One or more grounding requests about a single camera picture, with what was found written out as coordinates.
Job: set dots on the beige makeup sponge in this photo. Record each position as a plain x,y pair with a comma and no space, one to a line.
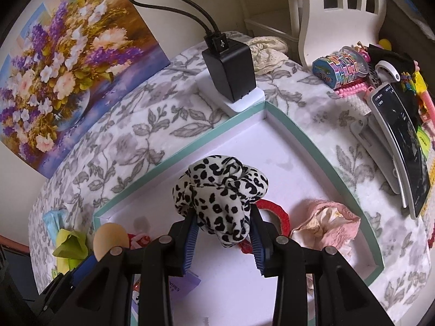
110,237

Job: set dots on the purple wipes pack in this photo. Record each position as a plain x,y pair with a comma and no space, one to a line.
188,283

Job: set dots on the white chair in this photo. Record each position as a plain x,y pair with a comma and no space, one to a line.
312,23

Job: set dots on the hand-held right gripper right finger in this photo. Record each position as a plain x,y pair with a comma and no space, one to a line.
260,248

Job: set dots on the leopard print scrunchie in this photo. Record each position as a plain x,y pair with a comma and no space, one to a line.
217,190

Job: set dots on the blue face mask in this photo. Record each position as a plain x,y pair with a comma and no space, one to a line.
54,220

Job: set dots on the yellow-green cloth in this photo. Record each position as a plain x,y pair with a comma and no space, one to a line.
69,246

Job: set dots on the black smartphone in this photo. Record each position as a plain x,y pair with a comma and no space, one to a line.
404,142

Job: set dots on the red hair band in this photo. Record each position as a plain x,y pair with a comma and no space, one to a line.
280,217

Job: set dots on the white power strip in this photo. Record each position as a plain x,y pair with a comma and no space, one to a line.
244,103

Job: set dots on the cream lace cloth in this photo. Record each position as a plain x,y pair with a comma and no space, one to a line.
268,54

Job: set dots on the yellow pink toy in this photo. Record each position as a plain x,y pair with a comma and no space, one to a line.
428,102

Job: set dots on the black cloth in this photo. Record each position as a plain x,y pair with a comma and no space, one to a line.
390,54

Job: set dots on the red white scrunchie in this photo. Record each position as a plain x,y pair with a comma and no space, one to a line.
139,240

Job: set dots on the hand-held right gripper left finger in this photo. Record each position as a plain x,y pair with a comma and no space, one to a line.
190,244

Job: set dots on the teal cardboard tray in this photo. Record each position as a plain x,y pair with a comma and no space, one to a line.
238,139

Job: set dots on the white phone stand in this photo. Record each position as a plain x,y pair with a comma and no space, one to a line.
363,132

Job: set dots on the pink frilly cloth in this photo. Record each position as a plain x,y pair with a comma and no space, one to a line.
326,220

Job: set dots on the floral painting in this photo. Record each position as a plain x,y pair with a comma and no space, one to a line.
68,74

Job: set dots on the colourful cylinder puzzle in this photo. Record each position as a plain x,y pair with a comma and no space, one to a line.
340,66

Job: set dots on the black power adapter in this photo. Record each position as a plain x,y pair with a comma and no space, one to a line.
227,71

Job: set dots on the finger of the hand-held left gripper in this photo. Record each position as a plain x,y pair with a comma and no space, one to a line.
83,268

